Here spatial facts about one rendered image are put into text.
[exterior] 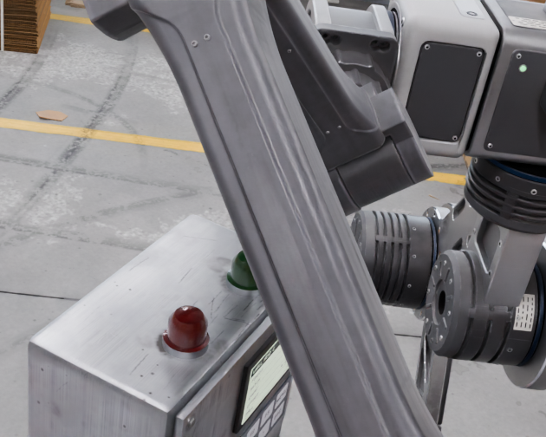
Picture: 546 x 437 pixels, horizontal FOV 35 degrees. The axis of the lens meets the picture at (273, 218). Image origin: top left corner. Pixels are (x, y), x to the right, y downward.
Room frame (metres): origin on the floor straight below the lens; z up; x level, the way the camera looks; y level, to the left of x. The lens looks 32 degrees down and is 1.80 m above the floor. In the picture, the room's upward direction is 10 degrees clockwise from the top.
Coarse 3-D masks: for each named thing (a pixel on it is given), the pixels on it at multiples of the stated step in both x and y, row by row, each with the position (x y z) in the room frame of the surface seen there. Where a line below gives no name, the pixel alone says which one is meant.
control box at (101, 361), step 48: (192, 240) 0.47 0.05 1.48; (96, 288) 0.41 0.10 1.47; (144, 288) 0.41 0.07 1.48; (192, 288) 0.42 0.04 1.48; (48, 336) 0.36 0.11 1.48; (96, 336) 0.36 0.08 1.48; (144, 336) 0.37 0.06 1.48; (240, 336) 0.39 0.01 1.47; (48, 384) 0.35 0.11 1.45; (96, 384) 0.33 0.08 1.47; (144, 384) 0.33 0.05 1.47; (192, 384) 0.34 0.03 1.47; (240, 384) 0.38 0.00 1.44; (48, 432) 0.35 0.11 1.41; (96, 432) 0.33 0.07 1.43; (144, 432) 0.32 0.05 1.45; (192, 432) 0.33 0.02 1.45; (240, 432) 0.39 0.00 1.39
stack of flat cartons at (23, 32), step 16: (0, 0) 3.97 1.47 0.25; (16, 0) 3.99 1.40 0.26; (32, 0) 4.00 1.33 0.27; (48, 0) 4.39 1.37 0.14; (0, 16) 3.97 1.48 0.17; (16, 16) 3.99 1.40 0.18; (32, 16) 4.00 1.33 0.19; (48, 16) 4.42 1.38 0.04; (0, 32) 3.98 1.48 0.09; (16, 32) 3.98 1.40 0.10; (32, 32) 4.00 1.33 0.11; (0, 48) 3.97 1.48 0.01; (16, 48) 3.99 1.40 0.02; (32, 48) 3.99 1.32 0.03
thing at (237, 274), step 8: (240, 256) 0.43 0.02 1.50; (232, 264) 0.43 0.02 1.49; (240, 264) 0.43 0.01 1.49; (248, 264) 0.43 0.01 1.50; (232, 272) 0.43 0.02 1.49; (240, 272) 0.43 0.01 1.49; (248, 272) 0.42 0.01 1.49; (232, 280) 0.43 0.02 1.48; (240, 280) 0.43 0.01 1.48; (248, 280) 0.42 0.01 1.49; (232, 288) 0.43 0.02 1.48; (240, 288) 0.42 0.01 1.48; (248, 288) 0.42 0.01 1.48; (256, 288) 0.43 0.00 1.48; (248, 296) 0.42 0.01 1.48; (256, 296) 0.42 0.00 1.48
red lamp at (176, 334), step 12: (180, 312) 0.37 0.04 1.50; (192, 312) 0.37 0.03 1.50; (168, 324) 0.37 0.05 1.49; (180, 324) 0.36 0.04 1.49; (192, 324) 0.36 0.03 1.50; (204, 324) 0.37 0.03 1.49; (168, 336) 0.36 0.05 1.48; (180, 336) 0.36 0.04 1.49; (192, 336) 0.36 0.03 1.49; (204, 336) 0.37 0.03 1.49; (168, 348) 0.36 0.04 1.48; (180, 348) 0.36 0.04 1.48; (192, 348) 0.36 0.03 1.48; (204, 348) 0.36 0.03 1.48
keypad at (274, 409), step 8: (288, 376) 0.46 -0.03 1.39; (288, 384) 0.46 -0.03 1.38; (280, 392) 0.44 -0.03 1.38; (288, 392) 0.46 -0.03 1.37; (272, 400) 0.43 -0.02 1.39; (280, 400) 0.45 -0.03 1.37; (264, 408) 0.42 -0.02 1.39; (272, 408) 0.43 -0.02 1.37; (280, 408) 0.45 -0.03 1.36; (256, 416) 0.41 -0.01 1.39; (264, 416) 0.42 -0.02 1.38; (272, 416) 0.44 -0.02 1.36; (280, 416) 0.45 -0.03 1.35; (256, 424) 0.41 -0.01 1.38; (264, 424) 0.43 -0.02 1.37; (272, 424) 0.44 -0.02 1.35; (248, 432) 0.40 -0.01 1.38; (256, 432) 0.41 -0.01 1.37; (264, 432) 0.43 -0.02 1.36
